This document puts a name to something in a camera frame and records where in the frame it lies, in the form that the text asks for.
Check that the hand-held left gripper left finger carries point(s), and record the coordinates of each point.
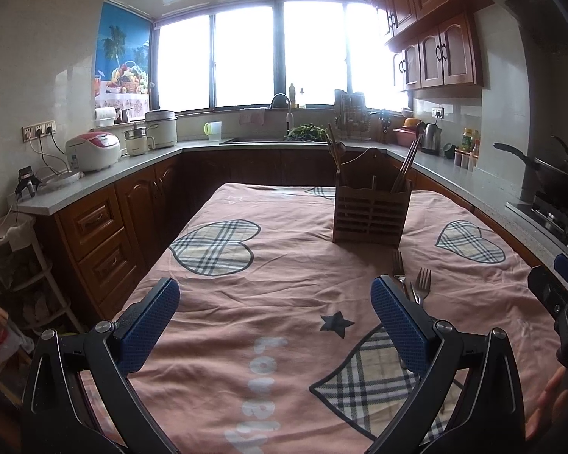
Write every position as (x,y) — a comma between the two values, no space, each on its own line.
(151,321)

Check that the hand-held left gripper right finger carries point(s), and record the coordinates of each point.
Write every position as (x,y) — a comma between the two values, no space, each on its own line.
(402,326)

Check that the slatted wooden utensil holder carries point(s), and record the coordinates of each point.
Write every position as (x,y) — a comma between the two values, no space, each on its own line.
(371,217)

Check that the brown wooden chopstick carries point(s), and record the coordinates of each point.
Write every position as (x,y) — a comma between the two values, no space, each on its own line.
(406,163)
(409,161)
(412,153)
(403,170)

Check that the person's right hand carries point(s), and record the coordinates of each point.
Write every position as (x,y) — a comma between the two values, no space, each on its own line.
(549,406)

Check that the gas stove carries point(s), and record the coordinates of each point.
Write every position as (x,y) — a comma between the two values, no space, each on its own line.
(554,220)

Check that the wooden base cabinets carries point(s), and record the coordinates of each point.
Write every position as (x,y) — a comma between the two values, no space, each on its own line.
(123,227)

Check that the black wok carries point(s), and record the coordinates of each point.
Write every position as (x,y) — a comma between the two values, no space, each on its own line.
(558,175)

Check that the pink blanket with plaid hearts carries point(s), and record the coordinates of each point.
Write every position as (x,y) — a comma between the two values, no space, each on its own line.
(265,293)

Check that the white storage rack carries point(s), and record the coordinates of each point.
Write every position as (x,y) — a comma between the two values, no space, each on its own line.
(38,265)

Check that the white plate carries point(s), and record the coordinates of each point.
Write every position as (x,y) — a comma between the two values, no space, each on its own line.
(64,179)

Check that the white and pink rice cooker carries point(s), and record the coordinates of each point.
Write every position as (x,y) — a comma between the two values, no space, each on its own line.
(94,151)

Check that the small white electric pot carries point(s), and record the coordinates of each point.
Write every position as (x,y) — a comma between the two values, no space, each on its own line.
(138,142)

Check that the small black clamp stand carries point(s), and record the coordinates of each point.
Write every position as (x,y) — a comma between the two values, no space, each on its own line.
(27,182)

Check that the stainless steel kettle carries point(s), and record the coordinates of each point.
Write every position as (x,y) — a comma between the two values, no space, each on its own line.
(430,139)

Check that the pink plastic basin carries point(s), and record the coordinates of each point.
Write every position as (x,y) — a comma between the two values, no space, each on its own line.
(404,136)

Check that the large cream rice cooker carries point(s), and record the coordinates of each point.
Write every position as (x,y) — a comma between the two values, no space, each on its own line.
(163,130)

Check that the long dark wooden utensil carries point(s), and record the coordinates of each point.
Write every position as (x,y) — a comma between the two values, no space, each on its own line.
(332,146)

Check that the kitchen tool holder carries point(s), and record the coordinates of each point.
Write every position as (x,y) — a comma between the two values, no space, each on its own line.
(383,125)

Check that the kitchen sink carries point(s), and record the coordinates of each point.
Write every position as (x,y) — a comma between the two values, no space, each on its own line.
(253,141)

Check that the small metal mug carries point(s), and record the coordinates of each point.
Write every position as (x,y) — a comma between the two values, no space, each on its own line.
(125,115)

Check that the paper towel roll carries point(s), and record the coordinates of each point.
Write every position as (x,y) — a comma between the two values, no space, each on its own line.
(106,117)

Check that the green vegetables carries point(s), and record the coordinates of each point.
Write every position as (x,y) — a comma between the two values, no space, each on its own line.
(307,133)

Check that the metal dish rack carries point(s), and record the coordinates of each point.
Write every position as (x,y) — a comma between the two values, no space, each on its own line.
(352,113)

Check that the curved kitchen faucet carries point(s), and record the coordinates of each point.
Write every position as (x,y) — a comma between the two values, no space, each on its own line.
(286,108)

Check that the small clear bottle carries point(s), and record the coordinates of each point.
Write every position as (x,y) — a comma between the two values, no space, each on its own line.
(302,99)

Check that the dark bottle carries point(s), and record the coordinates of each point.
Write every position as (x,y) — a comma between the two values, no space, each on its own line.
(292,94)

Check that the palm tree fruit poster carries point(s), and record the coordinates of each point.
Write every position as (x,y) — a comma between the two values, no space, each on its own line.
(123,47)

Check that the kitchen window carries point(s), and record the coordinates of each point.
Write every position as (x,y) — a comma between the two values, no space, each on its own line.
(246,56)

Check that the wall power outlets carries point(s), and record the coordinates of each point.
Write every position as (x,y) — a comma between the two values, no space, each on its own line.
(39,130)

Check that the wooden wall cabinets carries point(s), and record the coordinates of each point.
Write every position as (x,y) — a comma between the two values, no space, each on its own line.
(435,33)

